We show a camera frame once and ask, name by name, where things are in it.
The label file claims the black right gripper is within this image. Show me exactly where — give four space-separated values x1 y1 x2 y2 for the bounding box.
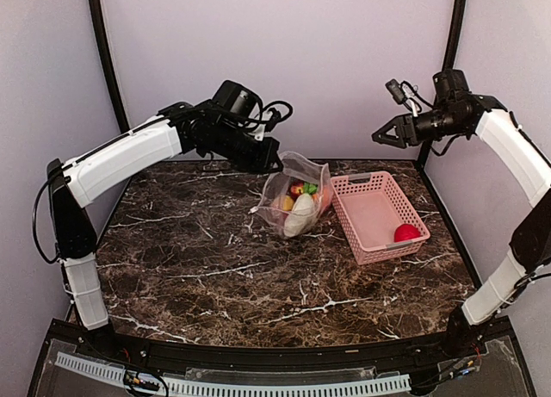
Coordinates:
373 106 468 147

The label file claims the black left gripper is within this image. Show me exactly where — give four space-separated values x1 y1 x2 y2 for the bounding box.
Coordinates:
205 121 285 174

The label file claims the red tomato toy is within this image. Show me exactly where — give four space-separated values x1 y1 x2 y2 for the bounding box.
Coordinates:
393 223 421 243

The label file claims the small green radish leaf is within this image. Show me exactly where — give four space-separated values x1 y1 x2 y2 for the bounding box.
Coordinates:
303 182 319 195

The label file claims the yellow peach toy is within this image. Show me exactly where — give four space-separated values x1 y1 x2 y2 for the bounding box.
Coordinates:
279 195 294 212

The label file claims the clear zip top bag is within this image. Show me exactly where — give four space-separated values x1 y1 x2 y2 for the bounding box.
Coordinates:
250 152 333 239

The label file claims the wrinkled white radish toy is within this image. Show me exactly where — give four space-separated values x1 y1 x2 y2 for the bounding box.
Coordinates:
283 194 315 238

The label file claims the orange fruit toy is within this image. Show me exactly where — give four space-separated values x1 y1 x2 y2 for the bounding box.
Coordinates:
319 185 333 205

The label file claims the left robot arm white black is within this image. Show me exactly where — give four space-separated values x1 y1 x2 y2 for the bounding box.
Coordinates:
40 80 294 359

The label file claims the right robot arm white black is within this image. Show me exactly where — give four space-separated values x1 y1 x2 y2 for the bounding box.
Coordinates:
372 69 550 357

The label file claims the pink plastic basket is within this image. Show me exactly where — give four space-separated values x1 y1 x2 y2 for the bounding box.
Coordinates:
331 171 430 265

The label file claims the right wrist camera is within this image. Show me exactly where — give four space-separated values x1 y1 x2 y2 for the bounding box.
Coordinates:
385 78 421 116

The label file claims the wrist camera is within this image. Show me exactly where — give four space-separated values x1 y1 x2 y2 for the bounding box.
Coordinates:
252 106 282 141
385 78 421 116

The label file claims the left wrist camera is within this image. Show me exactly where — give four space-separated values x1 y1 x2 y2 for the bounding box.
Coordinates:
252 106 282 141

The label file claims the right black frame post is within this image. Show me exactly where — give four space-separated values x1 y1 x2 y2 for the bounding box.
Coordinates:
442 0 467 70

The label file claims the black frame post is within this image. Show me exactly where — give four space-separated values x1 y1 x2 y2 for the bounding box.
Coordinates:
442 0 467 70
88 0 130 133

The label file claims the left black frame post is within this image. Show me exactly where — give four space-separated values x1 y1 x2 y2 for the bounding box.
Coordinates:
88 0 130 133

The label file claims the black front rail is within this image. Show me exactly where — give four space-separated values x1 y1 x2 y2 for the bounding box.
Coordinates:
92 333 449 372

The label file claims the white slotted cable duct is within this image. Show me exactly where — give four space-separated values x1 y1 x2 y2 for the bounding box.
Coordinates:
55 352 412 397

